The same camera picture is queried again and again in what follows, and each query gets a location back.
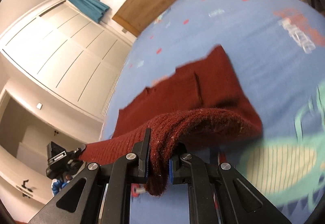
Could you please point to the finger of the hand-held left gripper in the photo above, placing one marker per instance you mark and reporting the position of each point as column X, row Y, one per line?
column 80, row 152

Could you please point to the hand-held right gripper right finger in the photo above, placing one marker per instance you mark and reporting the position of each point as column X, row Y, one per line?
column 171, row 170

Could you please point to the teal curtain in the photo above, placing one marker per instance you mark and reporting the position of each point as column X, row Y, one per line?
column 86, row 3

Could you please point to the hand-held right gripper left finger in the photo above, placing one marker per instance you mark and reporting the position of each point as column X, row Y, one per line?
column 147, row 166

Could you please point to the blue printed bed blanket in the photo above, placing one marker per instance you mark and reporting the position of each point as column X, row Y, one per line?
column 254, row 36

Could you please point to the white panelled wardrobe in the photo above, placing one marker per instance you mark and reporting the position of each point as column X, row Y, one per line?
column 76, row 48

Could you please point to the dark red knitted sweater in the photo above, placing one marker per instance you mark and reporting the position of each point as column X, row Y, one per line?
column 193, row 91

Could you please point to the white wall switch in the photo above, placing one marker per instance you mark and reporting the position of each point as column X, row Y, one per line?
column 39, row 105

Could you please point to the black wall hook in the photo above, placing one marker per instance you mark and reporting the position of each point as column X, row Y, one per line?
column 26, row 187

